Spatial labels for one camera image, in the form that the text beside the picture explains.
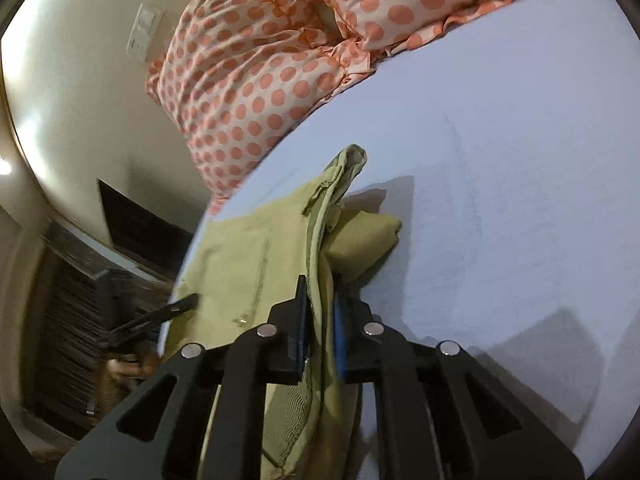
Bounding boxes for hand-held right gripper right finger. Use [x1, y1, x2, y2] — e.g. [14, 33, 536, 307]
[333, 295, 585, 480]

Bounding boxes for dark wooden cabinet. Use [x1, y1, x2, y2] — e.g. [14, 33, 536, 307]
[22, 217, 168, 436]

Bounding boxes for small polka dot pillow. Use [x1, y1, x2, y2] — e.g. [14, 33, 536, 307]
[305, 0, 593, 57]

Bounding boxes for large polka dot pillow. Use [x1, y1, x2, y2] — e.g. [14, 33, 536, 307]
[144, 0, 377, 217]

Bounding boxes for white bed sheet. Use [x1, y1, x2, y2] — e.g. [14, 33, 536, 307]
[157, 0, 640, 480]

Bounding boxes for olive green pants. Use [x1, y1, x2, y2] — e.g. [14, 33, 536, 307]
[159, 143, 404, 480]

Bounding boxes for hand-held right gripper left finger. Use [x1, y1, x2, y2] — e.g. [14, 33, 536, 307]
[55, 275, 309, 480]

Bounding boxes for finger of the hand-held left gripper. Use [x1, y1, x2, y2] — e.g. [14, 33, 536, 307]
[111, 294, 200, 337]

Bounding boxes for person's left hand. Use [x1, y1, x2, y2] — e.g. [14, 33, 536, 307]
[106, 342, 162, 382]

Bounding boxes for white wall switch plate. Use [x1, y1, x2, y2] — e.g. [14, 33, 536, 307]
[126, 3, 165, 64]

